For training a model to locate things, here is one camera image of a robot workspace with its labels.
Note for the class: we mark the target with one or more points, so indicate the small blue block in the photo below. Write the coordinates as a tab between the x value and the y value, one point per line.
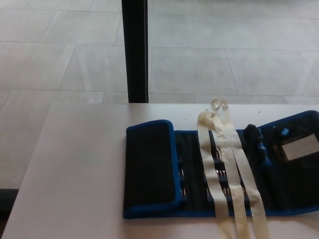
284	131

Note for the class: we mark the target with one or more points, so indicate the long beige masking tape strip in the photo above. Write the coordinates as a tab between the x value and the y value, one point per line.
245	171

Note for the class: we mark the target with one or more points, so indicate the black blue-trimmed toolkit pouch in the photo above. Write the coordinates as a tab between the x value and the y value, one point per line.
149	161

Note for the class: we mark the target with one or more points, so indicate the narrow beige masking tape strip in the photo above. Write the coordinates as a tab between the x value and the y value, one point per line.
228	147

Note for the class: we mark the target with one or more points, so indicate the white label card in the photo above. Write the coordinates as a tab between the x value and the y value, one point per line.
300	148

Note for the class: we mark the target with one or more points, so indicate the black vertical post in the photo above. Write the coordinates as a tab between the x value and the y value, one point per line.
135	49

